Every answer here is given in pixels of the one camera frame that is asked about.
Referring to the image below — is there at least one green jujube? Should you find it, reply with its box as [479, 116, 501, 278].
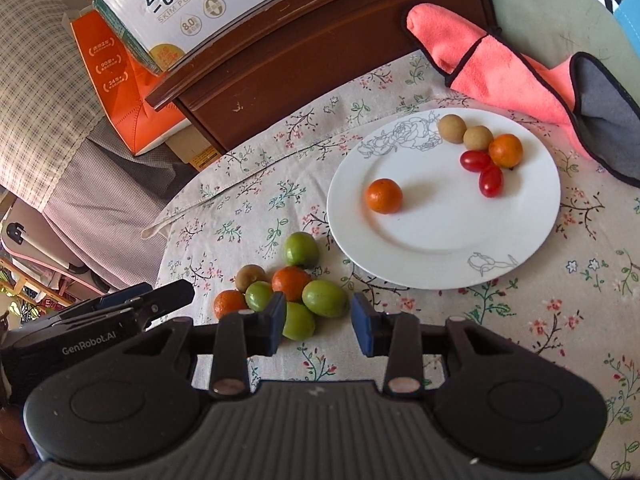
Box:
[284, 232, 320, 269]
[302, 280, 348, 318]
[282, 301, 316, 341]
[244, 281, 273, 312]

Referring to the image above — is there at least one brown longan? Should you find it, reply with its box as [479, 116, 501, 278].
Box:
[463, 126, 494, 152]
[234, 264, 269, 292]
[437, 114, 468, 144]

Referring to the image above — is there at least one green jujube top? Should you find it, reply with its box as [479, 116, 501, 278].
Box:
[284, 232, 320, 269]

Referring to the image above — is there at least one cherry tomato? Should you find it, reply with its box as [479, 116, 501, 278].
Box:
[478, 164, 503, 198]
[459, 151, 492, 174]

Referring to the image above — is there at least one small tangerine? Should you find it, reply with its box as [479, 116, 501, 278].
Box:
[488, 133, 524, 169]

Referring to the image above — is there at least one white floral plate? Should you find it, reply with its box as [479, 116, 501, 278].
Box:
[326, 108, 561, 289]

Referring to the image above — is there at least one floral tablecloth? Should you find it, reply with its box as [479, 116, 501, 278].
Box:
[144, 52, 639, 479]

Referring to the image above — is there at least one brown cardboard box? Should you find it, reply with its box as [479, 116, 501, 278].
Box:
[165, 126, 222, 171]

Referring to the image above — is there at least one checkered fabric cover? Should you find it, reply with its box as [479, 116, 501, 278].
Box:
[1, 0, 196, 288]

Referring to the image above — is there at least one orange paper bag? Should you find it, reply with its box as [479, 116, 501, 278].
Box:
[70, 10, 190, 156]

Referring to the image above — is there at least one pink grey cloth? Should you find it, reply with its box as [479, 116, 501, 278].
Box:
[406, 3, 639, 188]

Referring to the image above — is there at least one dark wooden cabinet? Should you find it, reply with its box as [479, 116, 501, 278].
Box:
[146, 0, 496, 153]

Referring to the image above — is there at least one blue green cushion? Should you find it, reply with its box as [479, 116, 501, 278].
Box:
[491, 0, 639, 89]

